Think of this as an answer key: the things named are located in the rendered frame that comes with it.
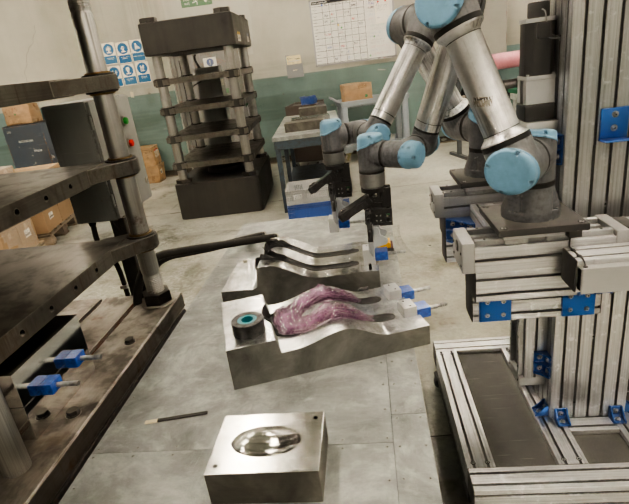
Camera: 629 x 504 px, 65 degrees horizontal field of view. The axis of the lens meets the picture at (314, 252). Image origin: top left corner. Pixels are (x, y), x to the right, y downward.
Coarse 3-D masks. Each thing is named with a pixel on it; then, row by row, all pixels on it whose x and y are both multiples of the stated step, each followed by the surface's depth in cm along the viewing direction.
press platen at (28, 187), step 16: (112, 160) 152; (128, 160) 153; (0, 176) 153; (16, 176) 149; (32, 176) 145; (48, 176) 141; (64, 176) 137; (80, 176) 140; (96, 176) 146; (112, 176) 150; (128, 176) 154; (0, 192) 127; (16, 192) 124; (32, 192) 121; (48, 192) 126; (64, 192) 132; (0, 208) 109; (16, 208) 114; (32, 208) 120; (0, 224) 109
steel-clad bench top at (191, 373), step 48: (336, 240) 205; (192, 336) 145; (144, 384) 126; (192, 384) 123; (288, 384) 118; (336, 384) 116; (384, 384) 113; (144, 432) 108; (192, 432) 106; (336, 432) 101; (384, 432) 99; (96, 480) 97; (144, 480) 95; (192, 480) 94; (336, 480) 90; (384, 480) 88; (432, 480) 87
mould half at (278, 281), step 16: (288, 240) 174; (288, 256) 161; (304, 256) 166; (336, 256) 166; (352, 256) 163; (240, 272) 170; (256, 272) 168; (272, 272) 153; (288, 272) 153; (304, 272) 155; (320, 272) 156; (336, 272) 154; (352, 272) 151; (368, 272) 151; (224, 288) 159; (240, 288) 158; (256, 288) 156; (272, 288) 155; (288, 288) 155; (304, 288) 154; (352, 288) 153; (368, 288) 153; (272, 304) 158
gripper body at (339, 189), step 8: (328, 168) 173; (336, 168) 172; (344, 168) 174; (336, 176) 175; (344, 176) 175; (328, 184) 177; (336, 184) 175; (344, 184) 174; (336, 192) 177; (344, 192) 177
